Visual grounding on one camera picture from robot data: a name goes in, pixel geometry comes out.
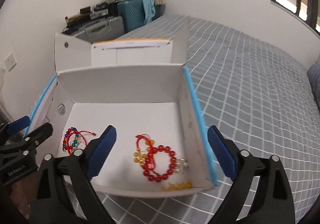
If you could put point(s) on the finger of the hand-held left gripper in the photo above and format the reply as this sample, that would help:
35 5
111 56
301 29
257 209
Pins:
18 124
40 132

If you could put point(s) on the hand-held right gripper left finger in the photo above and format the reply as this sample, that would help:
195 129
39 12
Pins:
102 154

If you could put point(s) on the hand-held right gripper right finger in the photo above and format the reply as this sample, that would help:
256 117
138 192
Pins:
222 154

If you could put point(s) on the white and blue cardboard box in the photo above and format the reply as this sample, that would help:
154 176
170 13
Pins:
125 119

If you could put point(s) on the person's left hand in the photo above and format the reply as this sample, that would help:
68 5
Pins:
18 197

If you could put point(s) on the grey suitcase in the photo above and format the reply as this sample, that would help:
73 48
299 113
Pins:
100 26

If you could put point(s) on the pile of dark items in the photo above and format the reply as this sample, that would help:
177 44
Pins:
92 11

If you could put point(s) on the teal suitcase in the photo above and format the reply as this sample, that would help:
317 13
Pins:
131 15

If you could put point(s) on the teal cloth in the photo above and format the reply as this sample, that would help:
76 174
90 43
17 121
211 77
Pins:
149 9

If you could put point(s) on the white wall socket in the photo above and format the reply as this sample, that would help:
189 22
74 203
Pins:
10 61

